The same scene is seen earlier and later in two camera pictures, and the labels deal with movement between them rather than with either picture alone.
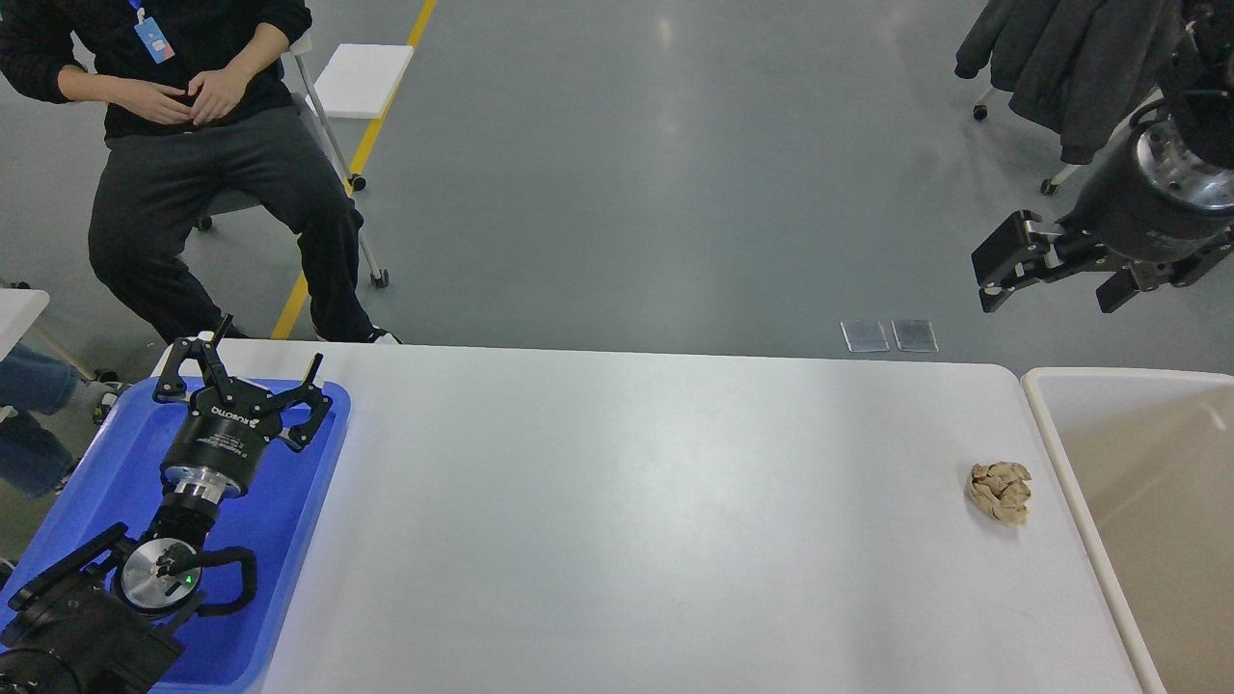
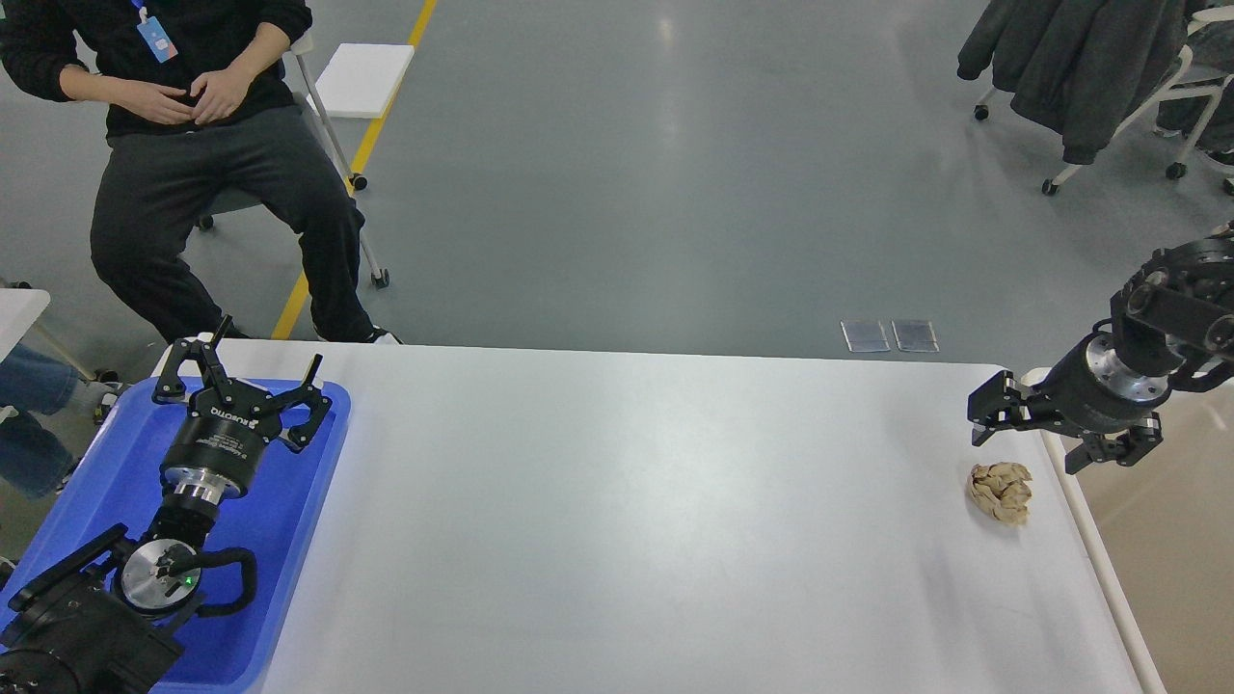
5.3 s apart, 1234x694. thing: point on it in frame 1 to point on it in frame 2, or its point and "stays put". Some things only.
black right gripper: [1159, 197] to [1090, 389]
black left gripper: [217, 448] stays put
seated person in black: [197, 98] stays put
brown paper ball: [1002, 490] stays put
